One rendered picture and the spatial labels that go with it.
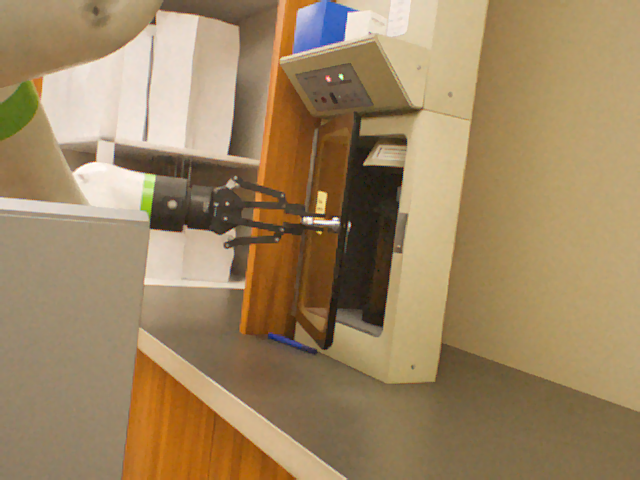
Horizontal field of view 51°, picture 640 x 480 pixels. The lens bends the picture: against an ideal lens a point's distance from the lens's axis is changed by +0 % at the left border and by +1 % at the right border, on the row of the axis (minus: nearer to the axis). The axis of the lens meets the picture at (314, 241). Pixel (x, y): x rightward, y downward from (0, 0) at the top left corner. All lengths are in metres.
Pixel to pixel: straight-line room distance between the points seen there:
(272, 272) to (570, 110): 0.71
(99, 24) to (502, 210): 1.32
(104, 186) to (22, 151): 0.28
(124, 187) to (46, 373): 0.90
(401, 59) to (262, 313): 0.62
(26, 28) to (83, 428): 0.18
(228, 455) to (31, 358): 0.88
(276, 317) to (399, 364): 0.37
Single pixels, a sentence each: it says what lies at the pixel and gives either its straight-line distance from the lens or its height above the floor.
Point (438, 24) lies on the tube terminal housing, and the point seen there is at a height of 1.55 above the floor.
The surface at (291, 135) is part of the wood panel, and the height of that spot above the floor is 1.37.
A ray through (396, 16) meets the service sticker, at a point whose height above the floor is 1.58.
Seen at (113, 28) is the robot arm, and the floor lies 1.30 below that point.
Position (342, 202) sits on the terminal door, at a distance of 1.08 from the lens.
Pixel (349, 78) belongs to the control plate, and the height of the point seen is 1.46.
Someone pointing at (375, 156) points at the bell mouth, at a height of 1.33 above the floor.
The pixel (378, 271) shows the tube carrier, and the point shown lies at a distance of 1.27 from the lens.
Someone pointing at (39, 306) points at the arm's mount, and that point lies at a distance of 0.21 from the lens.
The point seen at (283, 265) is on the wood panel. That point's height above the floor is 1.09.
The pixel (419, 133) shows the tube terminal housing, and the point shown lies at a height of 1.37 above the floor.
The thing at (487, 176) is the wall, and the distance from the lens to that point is 1.61.
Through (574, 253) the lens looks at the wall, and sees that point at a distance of 1.44.
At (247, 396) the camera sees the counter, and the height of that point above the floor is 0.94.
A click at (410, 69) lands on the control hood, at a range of 1.13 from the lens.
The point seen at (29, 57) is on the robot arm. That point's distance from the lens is 0.34.
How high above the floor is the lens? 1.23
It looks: 3 degrees down
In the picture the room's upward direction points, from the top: 7 degrees clockwise
